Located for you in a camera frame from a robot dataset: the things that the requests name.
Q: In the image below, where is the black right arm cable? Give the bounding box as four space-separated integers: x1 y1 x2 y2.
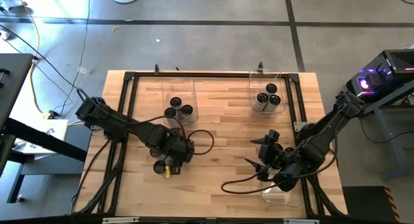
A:
221 142 339 196

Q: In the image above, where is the black aluminium table frame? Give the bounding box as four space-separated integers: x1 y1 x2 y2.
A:
72 71 349 218

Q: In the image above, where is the white table edge bracket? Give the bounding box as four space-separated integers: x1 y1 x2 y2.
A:
283 218 320 224
102 216 140 224

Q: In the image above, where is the black computer with coloured lights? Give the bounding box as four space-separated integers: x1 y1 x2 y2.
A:
345 49 414 100

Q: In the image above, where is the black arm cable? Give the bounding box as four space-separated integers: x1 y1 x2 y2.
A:
221 142 339 196
76 87 215 156

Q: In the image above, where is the yellow floor cable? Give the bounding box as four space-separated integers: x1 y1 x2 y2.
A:
12 0 46 117

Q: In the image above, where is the white printed box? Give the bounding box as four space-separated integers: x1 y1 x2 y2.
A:
12 118 69 160

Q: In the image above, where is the black box with hazard stripes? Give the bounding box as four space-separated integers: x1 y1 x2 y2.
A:
342 186 402 224

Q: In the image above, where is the grey metal stand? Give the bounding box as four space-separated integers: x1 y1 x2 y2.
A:
365 84 414 181

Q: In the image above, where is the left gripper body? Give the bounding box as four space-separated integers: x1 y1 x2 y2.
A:
155 128 195 165

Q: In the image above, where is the clear plastic bin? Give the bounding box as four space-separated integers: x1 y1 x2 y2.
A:
160 77 199 127
248 68 287 115
260 146 303 208

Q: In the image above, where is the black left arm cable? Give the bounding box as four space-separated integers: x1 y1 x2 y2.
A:
76 87 215 156

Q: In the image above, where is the black desk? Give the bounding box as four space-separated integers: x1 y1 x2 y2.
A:
0 53 89 204

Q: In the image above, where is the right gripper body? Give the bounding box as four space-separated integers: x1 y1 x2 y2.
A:
257 129 281 183

